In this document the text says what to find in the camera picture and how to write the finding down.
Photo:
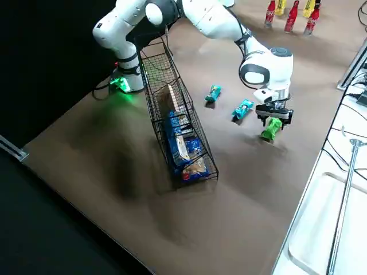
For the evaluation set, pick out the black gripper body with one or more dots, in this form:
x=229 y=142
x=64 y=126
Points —
x=275 y=111

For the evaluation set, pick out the green chips packet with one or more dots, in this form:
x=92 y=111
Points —
x=271 y=130

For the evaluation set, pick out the teal chips packet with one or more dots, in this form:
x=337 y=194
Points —
x=212 y=93
x=243 y=110

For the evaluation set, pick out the red cola bottle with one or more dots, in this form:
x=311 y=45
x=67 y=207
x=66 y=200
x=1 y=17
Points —
x=291 y=18
x=269 y=14
x=312 y=20

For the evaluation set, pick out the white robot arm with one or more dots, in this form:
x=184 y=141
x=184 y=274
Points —
x=218 y=23

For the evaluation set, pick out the black adapter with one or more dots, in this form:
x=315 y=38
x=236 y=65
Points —
x=362 y=98

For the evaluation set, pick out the blue windowed snack bag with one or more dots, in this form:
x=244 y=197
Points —
x=196 y=172

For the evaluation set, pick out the blue biscuit packet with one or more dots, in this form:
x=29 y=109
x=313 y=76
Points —
x=175 y=126

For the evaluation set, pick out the cream cardboard box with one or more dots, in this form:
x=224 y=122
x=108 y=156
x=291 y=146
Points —
x=169 y=98

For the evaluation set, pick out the silver metal rod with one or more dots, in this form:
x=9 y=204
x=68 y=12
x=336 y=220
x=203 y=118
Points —
x=344 y=206

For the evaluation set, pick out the yellow label tea bottle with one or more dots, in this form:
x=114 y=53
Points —
x=281 y=7
x=308 y=7

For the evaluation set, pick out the white plastic tray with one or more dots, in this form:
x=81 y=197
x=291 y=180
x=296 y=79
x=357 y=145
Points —
x=309 y=243

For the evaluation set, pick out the aluminium profile post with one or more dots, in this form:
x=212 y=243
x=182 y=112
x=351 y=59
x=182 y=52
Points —
x=352 y=63

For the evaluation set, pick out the aluminium frame rail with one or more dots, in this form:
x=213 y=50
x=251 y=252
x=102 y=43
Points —
x=14 y=149

